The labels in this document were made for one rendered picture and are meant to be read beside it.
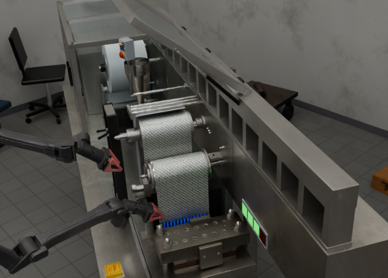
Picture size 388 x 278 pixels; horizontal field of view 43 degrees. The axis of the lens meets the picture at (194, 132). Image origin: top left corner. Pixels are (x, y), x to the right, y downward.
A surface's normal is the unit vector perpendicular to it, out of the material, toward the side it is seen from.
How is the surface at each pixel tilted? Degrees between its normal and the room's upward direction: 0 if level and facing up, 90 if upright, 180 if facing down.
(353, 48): 90
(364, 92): 90
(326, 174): 0
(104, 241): 0
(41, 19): 90
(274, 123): 0
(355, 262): 90
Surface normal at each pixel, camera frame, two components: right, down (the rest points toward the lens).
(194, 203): 0.30, 0.43
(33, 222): -0.04, -0.89
